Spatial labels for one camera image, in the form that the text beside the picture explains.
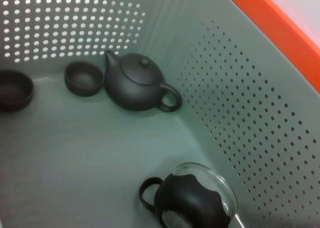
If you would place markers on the glass teacup with black sleeve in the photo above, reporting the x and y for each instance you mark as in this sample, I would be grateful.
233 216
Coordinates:
190 203

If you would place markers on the grey-green perforated storage bin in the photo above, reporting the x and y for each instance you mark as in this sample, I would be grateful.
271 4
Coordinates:
100 150

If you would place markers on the dark clay teapot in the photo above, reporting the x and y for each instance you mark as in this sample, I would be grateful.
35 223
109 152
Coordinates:
135 87

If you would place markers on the small dark clay cup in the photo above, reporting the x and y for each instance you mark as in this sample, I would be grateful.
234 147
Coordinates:
83 84
15 92

